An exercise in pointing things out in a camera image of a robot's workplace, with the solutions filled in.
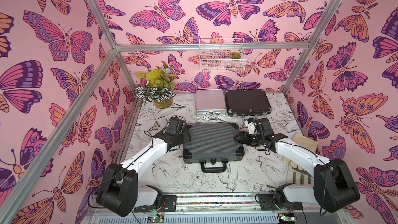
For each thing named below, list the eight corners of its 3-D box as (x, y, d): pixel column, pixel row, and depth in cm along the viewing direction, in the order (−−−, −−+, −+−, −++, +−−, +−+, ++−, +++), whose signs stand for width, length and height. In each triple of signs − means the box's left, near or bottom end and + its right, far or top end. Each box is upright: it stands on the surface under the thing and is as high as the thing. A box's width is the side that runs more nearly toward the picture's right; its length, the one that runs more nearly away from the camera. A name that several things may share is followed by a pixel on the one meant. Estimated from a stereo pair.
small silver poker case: (195, 119, 108) (195, 114, 103) (196, 94, 124) (196, 88, 119) (226, 119, 108) (227, 114, 103) (223, 94, 123) (223, 88, 119)
